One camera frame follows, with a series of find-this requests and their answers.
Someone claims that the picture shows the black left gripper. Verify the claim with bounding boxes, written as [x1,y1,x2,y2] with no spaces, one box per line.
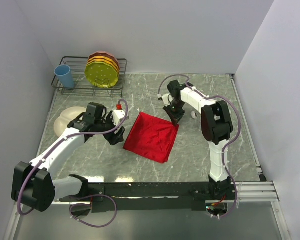
[95,111,125,145]

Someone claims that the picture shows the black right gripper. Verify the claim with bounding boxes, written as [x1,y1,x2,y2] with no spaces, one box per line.
[163,100,186,127]

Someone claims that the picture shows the red cloth napkin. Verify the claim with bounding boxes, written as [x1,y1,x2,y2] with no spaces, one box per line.
[123,112,179,164]

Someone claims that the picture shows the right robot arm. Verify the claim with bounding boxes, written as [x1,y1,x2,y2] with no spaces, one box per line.
[162,80,233,200]

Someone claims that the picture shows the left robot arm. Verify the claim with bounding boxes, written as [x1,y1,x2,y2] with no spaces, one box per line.
[11,99,129,216]

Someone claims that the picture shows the silver spoon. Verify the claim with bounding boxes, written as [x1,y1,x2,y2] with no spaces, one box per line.
[190,111,198,120]

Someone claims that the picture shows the cream divided plate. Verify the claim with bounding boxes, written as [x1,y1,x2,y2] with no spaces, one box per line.
[53,106,87,138]

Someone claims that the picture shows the yellow-green dotted plate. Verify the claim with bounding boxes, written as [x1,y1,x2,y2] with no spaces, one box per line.
[84,62,119,89]

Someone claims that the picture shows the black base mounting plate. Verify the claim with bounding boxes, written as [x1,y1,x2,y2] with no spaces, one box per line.
[60,182,236,213]

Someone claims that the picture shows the orange striped plate stack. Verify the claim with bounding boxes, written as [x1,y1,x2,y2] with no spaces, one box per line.
[87,51,120,74]

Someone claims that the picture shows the blue plastic cup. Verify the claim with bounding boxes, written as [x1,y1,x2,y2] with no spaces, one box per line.
[54,64,75,89]

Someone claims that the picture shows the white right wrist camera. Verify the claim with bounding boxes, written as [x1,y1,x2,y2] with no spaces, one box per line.
[157,93,173,106]

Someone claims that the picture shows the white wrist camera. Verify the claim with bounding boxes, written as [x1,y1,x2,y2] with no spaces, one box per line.
[112,103,126,126]
[157,93,173,106]

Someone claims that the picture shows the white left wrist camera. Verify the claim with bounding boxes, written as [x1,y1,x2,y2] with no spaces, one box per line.
[112,103,126,126]

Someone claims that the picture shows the black wire dish rack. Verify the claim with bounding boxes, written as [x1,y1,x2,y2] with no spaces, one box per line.
[51,56,128,98]

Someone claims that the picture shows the aluminium frame rail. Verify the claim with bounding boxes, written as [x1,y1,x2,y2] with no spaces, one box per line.
[14,181,280,205]

